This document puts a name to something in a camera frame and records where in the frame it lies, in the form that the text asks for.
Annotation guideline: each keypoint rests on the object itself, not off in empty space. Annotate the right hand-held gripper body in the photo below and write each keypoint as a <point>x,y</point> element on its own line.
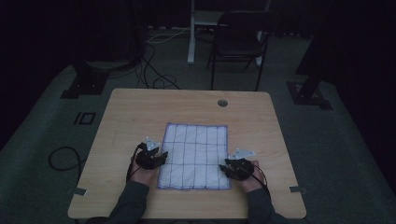
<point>238,166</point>

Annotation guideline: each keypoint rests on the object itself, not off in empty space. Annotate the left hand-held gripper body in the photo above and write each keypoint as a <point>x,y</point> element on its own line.
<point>149,157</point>

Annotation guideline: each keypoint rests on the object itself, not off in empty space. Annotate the white cloth with purple grid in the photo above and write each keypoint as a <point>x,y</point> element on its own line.
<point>194,157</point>

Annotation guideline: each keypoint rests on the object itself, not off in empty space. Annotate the person's left hand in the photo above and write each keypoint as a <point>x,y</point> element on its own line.
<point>143,175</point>

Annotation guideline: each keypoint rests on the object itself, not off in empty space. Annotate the person's right hand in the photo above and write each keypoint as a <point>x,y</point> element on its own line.
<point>253,180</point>

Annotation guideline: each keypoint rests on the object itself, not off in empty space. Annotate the grey table grommet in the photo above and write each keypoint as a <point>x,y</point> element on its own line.
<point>222,103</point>

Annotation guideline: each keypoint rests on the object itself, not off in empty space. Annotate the black stand base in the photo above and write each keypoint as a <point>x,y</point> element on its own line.
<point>309,93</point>
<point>85,82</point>

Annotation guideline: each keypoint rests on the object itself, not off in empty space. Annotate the black folding chair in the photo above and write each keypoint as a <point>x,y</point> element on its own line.
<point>238,43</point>

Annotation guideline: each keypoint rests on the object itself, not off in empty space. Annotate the white desk frame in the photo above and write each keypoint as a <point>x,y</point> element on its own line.
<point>193,34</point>

